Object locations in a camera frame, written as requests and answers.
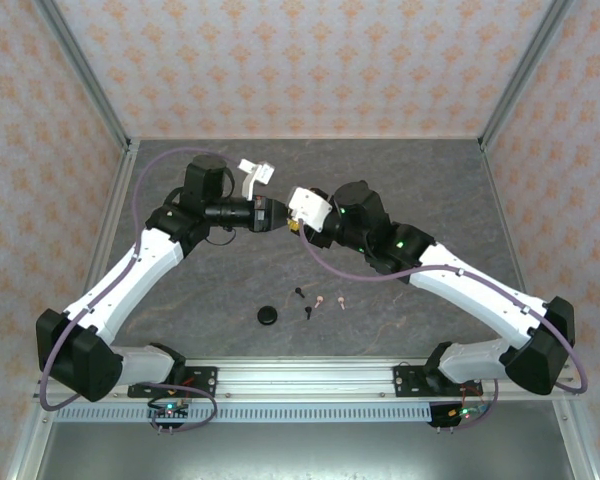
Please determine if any grey slotted cable duct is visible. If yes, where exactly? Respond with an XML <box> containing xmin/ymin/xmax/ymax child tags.
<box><xmin>54</xmin><ymin>402</ymin><xmax>434</xmax><ymax>424</ymax></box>

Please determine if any small controller circuit board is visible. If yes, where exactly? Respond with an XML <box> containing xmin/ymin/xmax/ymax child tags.
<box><xmin>429</xmin><ymin>402</ymin><xmax>489</xmax><ymax>429</ymax></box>
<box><xmin>147</xmin><ymin>399</ymin><xmax>189</xmax><ymax>419</ymax></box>

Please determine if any aluminium table edge rail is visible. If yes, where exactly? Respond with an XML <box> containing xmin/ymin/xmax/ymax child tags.
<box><xmin>479</xmin><ymin>139</ymin><xmax>600</xmax><ymax>480</ymax></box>
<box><xmin>4</xmin><ymin>139</ymin><xmax>141</xmax><ymax>480</ymax></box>

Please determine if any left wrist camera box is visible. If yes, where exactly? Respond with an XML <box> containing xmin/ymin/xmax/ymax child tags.
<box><xmin>236</xmin><ymin>157</ymin><xmax>277</xmax><ymax>202</ymax></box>

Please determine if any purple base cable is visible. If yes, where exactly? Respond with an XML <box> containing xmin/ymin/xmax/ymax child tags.
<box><xmin>149</xmin><ymin>382</ymin><xmax>217</xmax><ymax>434</ymax></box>
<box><xmin>439</xmin><ymin>377</ymin><xmax>500</xmax><ymax>431</ymax></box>

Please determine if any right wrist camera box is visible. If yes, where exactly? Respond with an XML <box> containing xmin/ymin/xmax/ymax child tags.
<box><xmin>286</xmin><ymin>186</ymin><xmax>332</xmax><ymax>235</ymax></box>

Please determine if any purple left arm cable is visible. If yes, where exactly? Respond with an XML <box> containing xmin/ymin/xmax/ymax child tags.
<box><xmin>37</xmin><ymin>147</ymin><xmax>244</xmax><ymax>411</ymax></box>

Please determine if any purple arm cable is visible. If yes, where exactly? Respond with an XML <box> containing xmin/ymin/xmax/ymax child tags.
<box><xmin>299</xmin><ymin>227</ymin><xmax>590</xmax><ymax>396</ymax></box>
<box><xmin>37</xmin><ymin>147</ymin><xmax>244</xmax><ymax>411</ymax></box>

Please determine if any grey metal panel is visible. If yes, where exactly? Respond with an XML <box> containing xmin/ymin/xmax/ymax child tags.
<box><xmin>27</xmin><ymin>419</ymin><xmax>589</xmax><ymax>480</ymax></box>

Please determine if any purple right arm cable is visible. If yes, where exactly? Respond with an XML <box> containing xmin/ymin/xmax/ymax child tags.
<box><xmin>299</xmin><ymin>227</ymin><xmax>590</xmax><ymax>396</ymax></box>

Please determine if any aluminium frame corner post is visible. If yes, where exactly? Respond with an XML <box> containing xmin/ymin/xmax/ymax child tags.
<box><xmin>32</xmin><ymin>0</ymin><xmax>134</xmax><ymax>151</ymax></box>
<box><xmin>478</xmin><ymin>0</ymin><xmax>576</xmax><ymax>151</ymax></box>

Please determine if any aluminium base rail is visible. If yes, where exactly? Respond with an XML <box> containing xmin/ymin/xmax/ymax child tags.
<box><xmin>32</xmin><ymin>357</ymin><xmax>579</xmax><ymax>401</ymax></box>

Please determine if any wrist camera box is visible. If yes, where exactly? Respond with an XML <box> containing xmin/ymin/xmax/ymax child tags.
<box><xmin>236</xmin><ymin>157</ymin><xmax>277</xmax><ymax>202</ymax></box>
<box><xmin>286</xmin><ymin>186</ymin><xmax>332</xmax><ymax>235</ymax></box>

